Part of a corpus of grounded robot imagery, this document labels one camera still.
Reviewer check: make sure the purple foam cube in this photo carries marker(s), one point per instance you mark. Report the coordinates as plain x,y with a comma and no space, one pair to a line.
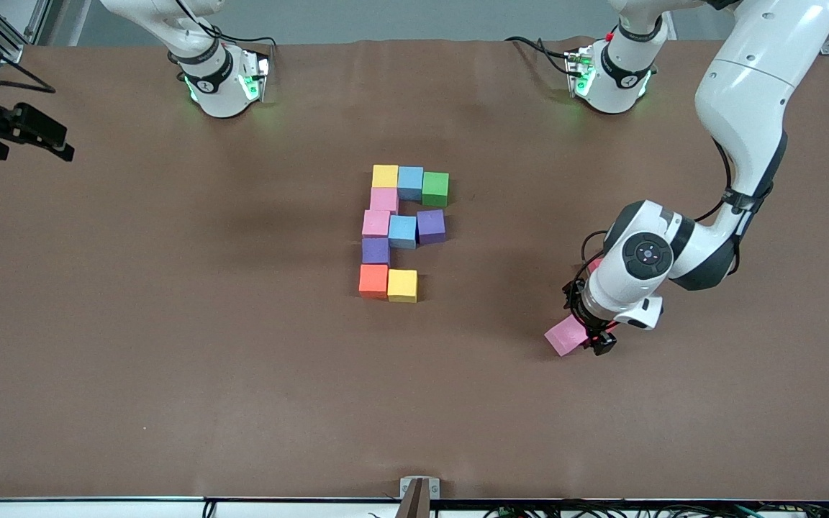
375,250
430,226

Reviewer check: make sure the blue foam cube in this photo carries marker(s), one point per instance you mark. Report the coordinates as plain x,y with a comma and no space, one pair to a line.
402,232
409,182

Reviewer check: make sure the green foam cube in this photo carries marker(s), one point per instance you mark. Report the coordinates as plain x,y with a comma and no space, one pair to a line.
435,188

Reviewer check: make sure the orange foam cube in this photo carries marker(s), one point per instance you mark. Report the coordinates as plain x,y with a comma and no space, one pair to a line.
373,280

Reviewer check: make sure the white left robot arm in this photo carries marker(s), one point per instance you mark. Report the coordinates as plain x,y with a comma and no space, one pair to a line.
753,86

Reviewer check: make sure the yellow foam cube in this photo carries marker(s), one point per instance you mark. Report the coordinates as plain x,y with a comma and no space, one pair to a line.
384,176
402,285

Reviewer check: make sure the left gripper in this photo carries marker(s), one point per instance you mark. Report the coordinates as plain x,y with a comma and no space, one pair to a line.
581,309

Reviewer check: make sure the pink foam cube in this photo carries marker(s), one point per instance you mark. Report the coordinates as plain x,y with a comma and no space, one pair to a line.
376,223
564,337
383,199

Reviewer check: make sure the brown table cover sheet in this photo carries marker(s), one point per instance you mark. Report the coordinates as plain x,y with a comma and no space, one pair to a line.
170,396

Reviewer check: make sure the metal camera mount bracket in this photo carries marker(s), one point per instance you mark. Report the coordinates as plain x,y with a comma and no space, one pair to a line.
419,496

